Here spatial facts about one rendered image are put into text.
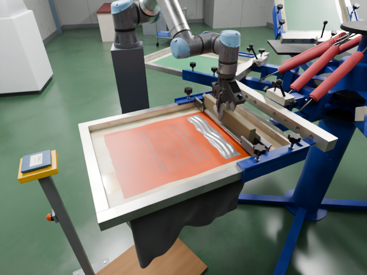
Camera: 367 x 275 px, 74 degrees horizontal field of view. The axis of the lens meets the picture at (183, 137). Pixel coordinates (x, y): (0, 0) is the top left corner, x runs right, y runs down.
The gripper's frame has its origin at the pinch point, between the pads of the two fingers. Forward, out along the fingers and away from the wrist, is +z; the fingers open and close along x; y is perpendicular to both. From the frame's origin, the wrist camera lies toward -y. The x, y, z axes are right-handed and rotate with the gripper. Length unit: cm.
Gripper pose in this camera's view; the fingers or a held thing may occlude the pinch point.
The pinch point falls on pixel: (225, 118)
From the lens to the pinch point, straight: 109.1
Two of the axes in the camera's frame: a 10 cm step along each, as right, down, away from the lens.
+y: -4.2, -5.1, 7.5
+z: 0.1, 8.2, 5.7
